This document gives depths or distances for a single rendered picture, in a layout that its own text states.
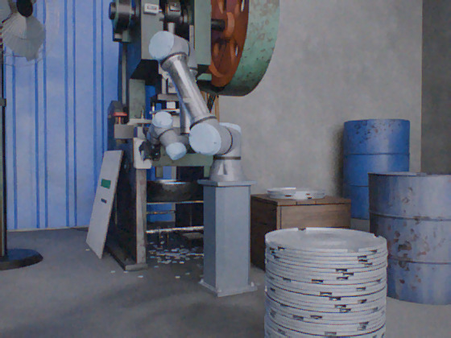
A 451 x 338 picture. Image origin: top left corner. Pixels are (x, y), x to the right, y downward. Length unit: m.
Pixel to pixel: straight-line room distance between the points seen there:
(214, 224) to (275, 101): 2.55
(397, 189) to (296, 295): 0.86
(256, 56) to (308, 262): 1.59
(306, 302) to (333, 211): 1.11
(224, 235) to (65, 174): 2.00
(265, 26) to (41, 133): 1.88
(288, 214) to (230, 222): 0.34
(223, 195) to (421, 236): 0.75
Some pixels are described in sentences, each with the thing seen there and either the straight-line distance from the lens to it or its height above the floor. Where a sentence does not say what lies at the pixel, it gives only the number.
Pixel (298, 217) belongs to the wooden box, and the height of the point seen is 0.27.
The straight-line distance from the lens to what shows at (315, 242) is 1.05.
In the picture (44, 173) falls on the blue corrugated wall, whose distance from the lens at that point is 3.47.
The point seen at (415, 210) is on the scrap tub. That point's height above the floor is 0.35.
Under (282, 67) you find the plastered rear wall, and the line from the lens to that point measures 4.24.
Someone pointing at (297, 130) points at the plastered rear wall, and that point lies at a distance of 4.26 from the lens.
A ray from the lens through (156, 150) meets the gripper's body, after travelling 1.88.
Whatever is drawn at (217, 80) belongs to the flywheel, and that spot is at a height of 1.02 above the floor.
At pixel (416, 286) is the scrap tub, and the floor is 0.06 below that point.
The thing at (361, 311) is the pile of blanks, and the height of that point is 0.21.
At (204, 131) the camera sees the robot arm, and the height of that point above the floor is 0.64.
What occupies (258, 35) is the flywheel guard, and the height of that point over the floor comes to 1.18.
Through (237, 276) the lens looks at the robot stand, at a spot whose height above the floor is 0.07.
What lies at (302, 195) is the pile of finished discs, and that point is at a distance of 2.06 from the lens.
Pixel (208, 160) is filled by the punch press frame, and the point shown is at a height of 0.53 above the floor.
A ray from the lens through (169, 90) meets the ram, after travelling 2.39.
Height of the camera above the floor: 0.54
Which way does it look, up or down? 2 degrees down
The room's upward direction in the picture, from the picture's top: straight up
